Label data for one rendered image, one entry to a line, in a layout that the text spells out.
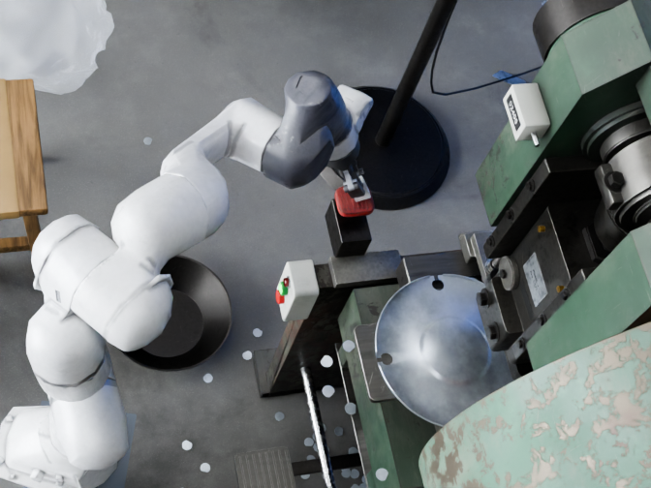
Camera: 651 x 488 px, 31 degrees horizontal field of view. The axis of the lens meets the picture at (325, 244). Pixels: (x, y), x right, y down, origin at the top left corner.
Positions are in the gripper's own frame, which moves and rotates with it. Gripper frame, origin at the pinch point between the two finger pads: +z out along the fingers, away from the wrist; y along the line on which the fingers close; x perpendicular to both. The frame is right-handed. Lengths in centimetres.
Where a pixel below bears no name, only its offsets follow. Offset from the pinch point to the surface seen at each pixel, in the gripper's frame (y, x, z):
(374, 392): 38.4, -5.9, -1.5
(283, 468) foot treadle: 33, -36, 54
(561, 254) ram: 34, 29, -28
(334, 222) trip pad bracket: 1.3, -6.8, 7.8
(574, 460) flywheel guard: 72, 21, -73
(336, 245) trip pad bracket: 5.2, -7.7, 9.8
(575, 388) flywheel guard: 66, 23, -75
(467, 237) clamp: 9.6, 16.3, 13.8
